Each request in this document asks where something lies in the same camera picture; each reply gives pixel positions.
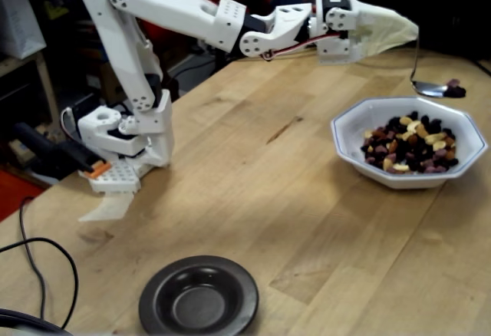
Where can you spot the metal spoon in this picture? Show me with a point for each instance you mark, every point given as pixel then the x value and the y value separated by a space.
pixel 429 89

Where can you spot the wooden side shelf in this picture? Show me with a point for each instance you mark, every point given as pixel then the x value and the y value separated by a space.
pixel 42 79

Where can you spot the white fixed gripper finger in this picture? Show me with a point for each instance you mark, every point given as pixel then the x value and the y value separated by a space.
pixel 354 50

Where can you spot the nut and dried fruit mix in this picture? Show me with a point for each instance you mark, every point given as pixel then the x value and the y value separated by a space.
pixel 410 144

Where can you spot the white carton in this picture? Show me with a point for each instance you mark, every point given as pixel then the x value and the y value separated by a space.
pixel 19 21

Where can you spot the beige masking tape wrap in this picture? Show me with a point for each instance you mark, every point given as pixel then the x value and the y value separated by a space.
pixel 387 31

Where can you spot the black table clamp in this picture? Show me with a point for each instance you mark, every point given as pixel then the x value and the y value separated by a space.
pixel 50 148

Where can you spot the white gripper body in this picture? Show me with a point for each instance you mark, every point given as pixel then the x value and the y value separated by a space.
pixel 354 41

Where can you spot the white five-joint robot arm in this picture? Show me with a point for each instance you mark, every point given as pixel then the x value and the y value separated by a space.
pixel 115 44

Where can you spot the small dried fruit portion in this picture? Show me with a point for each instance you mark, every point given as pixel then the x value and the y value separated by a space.
pixel 456 91

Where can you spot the brown round plate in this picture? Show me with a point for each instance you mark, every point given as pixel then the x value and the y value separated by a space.
pixel 199 301

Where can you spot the white octagonal bowl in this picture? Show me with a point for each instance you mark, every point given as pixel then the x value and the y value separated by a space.
pixel 353 132

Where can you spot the white moving gripper finger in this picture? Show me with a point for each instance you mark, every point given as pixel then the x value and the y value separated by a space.
pixel 339 18

